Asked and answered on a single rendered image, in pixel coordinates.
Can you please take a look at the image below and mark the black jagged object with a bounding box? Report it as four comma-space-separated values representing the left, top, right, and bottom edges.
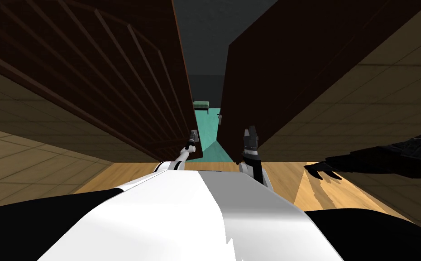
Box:
303, 125, 421, 181

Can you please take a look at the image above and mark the green bench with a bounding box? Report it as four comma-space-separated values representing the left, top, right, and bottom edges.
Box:
192, 100, 211, 115

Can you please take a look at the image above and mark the dark brown plain door leaf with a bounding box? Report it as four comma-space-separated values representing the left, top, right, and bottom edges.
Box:
217, 0, 421, 164

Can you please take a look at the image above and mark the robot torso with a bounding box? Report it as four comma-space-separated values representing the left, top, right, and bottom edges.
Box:
38, 169, 345, 261

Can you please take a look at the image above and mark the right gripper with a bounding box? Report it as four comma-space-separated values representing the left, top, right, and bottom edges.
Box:
243, 126, 259, 152

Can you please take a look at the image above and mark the dark brown panelled door leaf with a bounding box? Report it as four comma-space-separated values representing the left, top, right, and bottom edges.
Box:
0, 0, 204, 162

